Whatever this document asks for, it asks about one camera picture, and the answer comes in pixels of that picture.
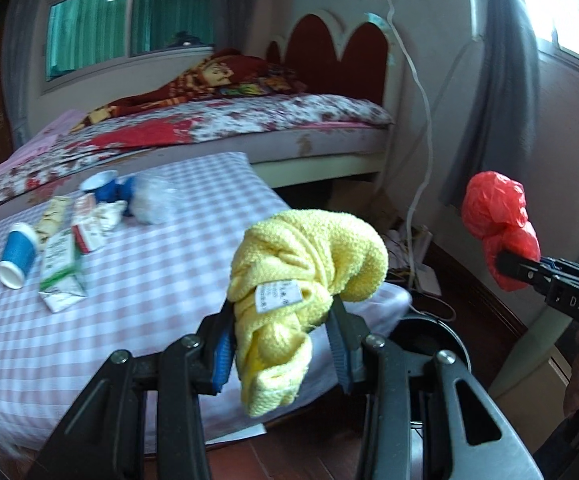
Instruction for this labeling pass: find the cream paper bag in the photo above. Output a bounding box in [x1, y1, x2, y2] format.
[36, 196, 73, 252]

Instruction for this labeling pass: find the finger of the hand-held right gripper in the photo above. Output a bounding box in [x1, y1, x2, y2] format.
[495, 250, 579, 293]

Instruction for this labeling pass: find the white cable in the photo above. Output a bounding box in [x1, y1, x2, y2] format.
[362, 0, 433, 271]

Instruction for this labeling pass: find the grey patterned curtain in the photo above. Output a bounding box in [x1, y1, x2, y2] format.
[441, 0, 546, 211]

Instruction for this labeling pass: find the yellow cloth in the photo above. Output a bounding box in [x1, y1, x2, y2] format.
[229, 208, 390, 418]

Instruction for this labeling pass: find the checked tablecloth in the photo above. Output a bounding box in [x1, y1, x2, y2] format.
[0, 151, 413, 461]

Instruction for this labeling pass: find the crushed blue paper cup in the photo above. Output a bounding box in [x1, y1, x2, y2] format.
[80, 170, 136, 217]

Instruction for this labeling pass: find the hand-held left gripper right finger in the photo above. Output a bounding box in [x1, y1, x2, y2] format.
[325, 296, 545, 480]

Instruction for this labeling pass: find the black trash bin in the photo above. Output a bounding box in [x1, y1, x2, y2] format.
[394, 310, 473, 441]

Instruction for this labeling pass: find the white box device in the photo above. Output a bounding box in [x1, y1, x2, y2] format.
[412, 261, 443, 297]

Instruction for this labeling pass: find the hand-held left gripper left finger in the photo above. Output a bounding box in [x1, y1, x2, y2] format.
[26, 300, 237, 480]

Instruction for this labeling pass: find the bed with floral sheet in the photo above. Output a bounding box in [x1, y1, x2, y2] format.
[0, 92, 396, 226]

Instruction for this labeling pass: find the colourful printed cloth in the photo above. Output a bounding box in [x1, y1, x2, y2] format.
[219, 62, 305, 97]

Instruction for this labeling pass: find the red patterned blanket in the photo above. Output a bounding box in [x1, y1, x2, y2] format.
[72, 49, 310, 131]

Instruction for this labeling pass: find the green and white carton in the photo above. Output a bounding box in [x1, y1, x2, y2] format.
[38, 229, 88, 314]

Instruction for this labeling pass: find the red and white carton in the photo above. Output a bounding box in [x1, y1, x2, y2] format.
[71, 195, 106, 255]

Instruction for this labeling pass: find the red plastic bag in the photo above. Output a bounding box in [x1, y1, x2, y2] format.
[461, 170, 541, 291]

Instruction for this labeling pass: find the window with green curtain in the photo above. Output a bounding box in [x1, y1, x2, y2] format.
[44, 0, 216, 83]

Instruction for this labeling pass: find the white tissue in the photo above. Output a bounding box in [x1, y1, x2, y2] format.
[93, 200, 128, 234]

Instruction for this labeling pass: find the red and white headboard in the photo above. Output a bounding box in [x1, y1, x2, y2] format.
[266, 8, 405, 111]

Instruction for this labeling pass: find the clear plastic bag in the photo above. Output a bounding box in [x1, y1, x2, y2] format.
[130, 172, 178, 225]

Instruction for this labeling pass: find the pink cloth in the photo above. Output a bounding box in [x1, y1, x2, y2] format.
[0, 108, 87, 196]

